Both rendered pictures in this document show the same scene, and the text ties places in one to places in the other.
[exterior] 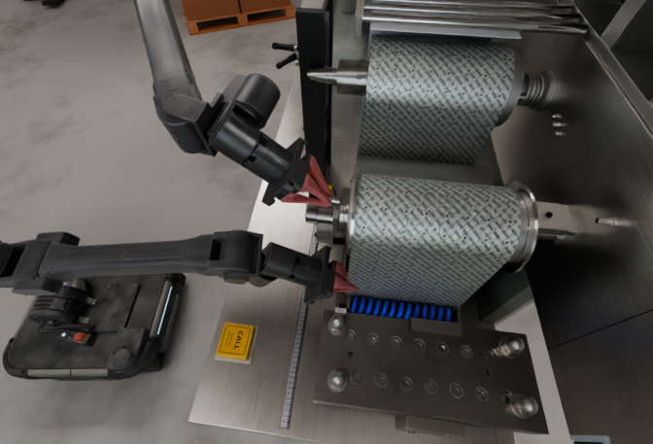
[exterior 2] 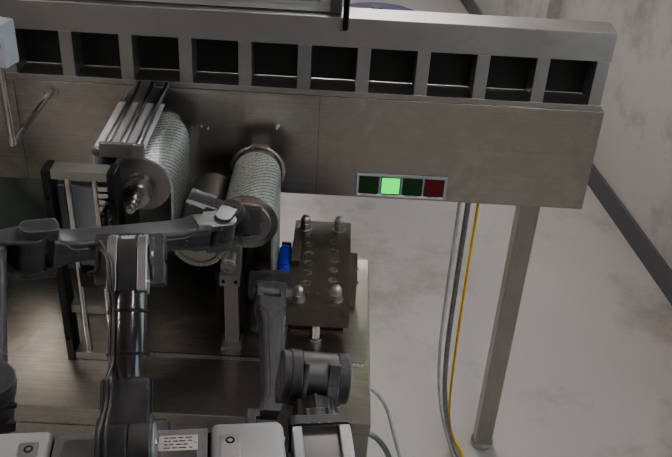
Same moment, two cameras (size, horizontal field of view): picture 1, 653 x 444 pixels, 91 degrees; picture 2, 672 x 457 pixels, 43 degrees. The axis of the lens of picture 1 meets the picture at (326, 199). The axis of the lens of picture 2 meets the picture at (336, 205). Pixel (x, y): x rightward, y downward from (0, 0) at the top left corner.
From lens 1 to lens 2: 1.85 m
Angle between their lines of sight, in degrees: 69
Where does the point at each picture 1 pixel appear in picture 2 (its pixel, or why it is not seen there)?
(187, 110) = (228, 211)
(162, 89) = (207, 223)
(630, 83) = (222, 85)
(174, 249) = (271, 317)
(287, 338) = not seen: hidden behind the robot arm
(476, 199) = (255, 163)
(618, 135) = (242, 102)
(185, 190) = not seen: outside the picture
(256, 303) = not seen: hidden behind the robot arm
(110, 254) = (273, 359)
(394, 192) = (251, 187)
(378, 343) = (309, 280)
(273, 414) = (356, 372)
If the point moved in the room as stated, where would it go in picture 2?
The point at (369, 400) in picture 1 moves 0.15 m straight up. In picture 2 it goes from (345, 285) to (349, 237)
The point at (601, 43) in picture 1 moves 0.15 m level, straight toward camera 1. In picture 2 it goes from (185, 83) to (228, 99)
